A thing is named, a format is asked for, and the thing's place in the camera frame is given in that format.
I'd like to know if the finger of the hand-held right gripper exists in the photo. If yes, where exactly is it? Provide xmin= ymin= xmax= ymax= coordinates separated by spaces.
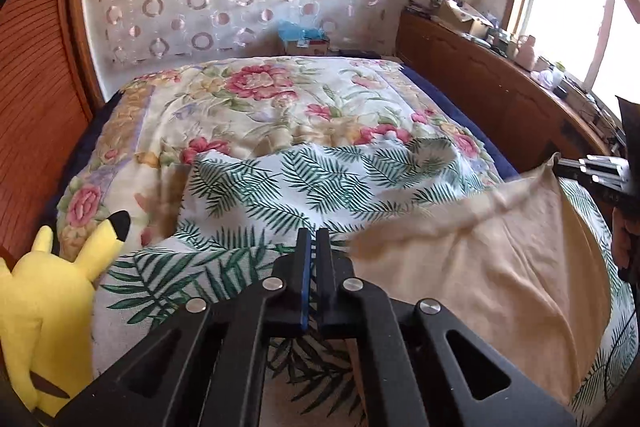
xmin=552 ymin=154 xmax=628 ymax=174
xmin=575 ymin=169 xmax=631 ymax=194

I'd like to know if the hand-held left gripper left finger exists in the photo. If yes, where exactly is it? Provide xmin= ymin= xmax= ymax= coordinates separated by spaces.
xmin=52 ymin=227 xmax=313 ymax=427

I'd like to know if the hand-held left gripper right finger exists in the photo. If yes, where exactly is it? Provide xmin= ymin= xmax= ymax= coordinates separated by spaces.
xmin=315 ymin=227 xmax=576 ymax=427

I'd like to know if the beige printed t-shirt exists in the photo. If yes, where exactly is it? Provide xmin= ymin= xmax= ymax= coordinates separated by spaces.
xmin=345 ymin=152 xmax=613 ymax=410

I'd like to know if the person's right hand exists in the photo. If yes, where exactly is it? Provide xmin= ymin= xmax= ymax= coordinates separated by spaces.
xmin=611 ymin=207 xmax=633 ymax=268

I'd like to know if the white plastic bag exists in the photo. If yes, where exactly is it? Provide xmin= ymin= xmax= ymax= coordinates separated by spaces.
xmin=535 ymin=67 xmax=563 ymax=88

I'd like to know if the leaf print bed sheet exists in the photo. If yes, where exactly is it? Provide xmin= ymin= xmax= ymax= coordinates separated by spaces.
xmin=92 ymin=139 xmax=638 ymax=427

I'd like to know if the pink thermos jug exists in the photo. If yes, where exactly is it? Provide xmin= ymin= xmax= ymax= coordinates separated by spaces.
xmin=515 ymin=36 xmax=538 ymax=70

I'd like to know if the low wooden cabinet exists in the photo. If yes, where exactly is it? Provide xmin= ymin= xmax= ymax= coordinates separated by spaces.
xmin=396 ymin=9 xmax=626 ymax=178

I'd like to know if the wood framed window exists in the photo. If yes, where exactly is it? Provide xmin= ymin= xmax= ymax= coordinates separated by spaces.
xmin=502 ymin=0 xmax=640 ymax=108

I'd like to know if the floral blanket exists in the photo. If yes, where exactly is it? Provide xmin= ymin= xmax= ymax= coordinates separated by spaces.
xmin=55 ymin=57 xmax=501 ymax=258

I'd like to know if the open cardboard box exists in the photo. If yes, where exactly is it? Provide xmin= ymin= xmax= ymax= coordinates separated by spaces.
xmin=435 ymin=0 xmax=493 ymax=35

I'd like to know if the small cardboard box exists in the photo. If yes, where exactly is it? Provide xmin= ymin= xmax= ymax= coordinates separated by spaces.
xmin=286 ymin=38 xmax=331 ymax=56

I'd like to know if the yellow plush toy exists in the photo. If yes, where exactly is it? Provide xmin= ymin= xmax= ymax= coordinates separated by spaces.
xmin=0 ymin=209 xmax=132 ymax=418

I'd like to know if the wooden slatted wardrobe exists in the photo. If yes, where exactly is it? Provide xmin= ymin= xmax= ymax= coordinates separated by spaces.
xmin=0 ymin=0 xmax=106 ymax=258

